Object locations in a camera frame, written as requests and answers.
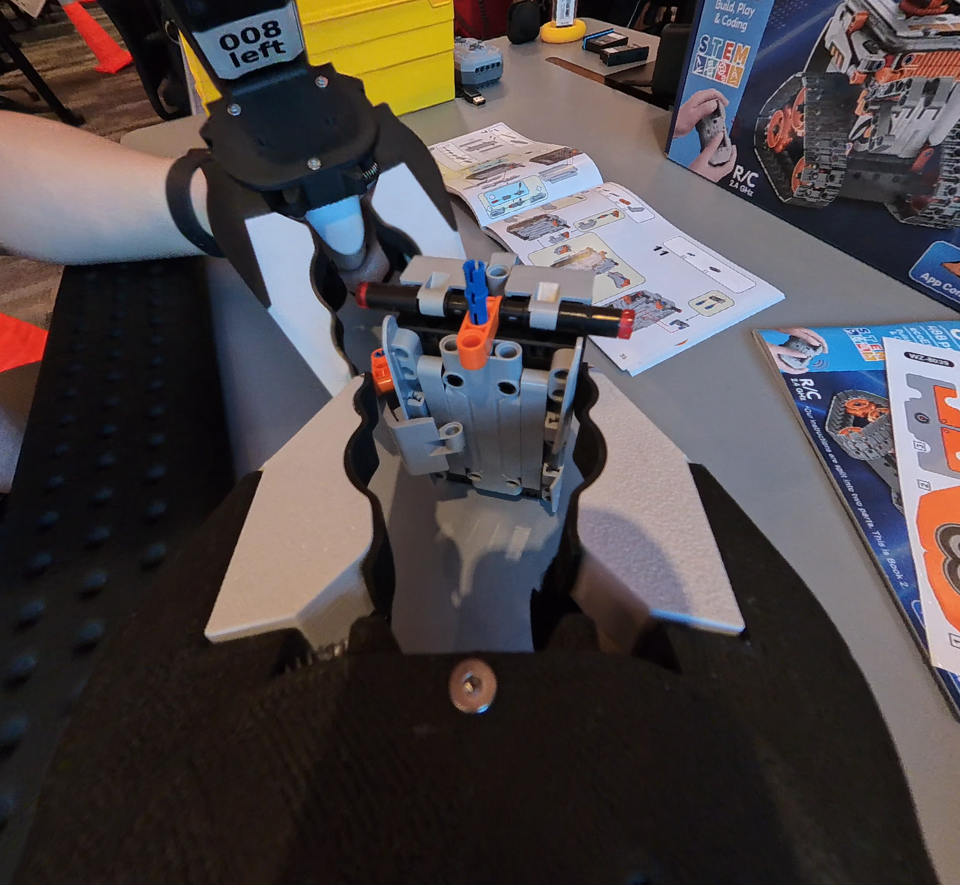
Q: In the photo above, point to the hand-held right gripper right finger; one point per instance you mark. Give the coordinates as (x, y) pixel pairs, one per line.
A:
(652, 525)

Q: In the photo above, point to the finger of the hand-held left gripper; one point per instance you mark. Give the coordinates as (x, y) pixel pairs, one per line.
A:
(300, 315)
(405, 210)

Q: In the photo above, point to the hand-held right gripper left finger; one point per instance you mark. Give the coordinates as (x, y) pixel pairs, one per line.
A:
(292, 525)

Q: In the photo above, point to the grey building block robot assembly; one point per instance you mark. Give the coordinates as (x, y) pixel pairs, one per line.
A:
(480, 420)

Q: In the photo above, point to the person's left forearm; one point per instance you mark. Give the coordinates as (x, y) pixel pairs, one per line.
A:
(75, 187)

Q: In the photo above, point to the grey desk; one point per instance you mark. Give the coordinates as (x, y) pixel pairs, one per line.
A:
(712, 412)

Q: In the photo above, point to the yellow stacked storage bins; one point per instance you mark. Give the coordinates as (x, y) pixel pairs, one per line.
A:
(375, 37)

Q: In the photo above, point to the black usb dongle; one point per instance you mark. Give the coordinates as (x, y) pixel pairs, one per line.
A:
(474, 97)

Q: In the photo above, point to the grey motor hub block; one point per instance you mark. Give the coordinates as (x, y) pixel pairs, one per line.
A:
(478, 64)

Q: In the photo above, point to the blue instruction booklet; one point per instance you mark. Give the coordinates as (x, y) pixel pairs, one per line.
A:
(840, 450)

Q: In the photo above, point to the red bag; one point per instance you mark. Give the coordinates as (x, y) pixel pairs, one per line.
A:
(484, 4)

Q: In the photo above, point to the black round object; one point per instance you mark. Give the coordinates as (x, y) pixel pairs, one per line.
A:
(524, 21)

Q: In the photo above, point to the orange traffic cone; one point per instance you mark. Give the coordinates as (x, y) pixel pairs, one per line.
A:
(90, 30)

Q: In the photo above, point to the yellow tape roll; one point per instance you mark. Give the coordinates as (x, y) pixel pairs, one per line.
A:
(551, 36)

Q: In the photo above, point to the small black box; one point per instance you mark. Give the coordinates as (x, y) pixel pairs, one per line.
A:
(606, 41)
(625, 55)

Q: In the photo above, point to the open white instruction booklet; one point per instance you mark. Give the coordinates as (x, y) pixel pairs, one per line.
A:
(675, 255)

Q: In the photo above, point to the grey orange sticker sheet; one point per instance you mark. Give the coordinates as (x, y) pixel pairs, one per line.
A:
(937, 525)

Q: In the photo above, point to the black rectangular device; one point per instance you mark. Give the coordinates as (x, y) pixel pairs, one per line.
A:
(671, 67)

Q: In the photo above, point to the blue robot kit box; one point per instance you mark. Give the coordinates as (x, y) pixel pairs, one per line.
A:
(825, 75)

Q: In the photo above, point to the black studded base plate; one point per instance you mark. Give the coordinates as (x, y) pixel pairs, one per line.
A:
(112, 412)

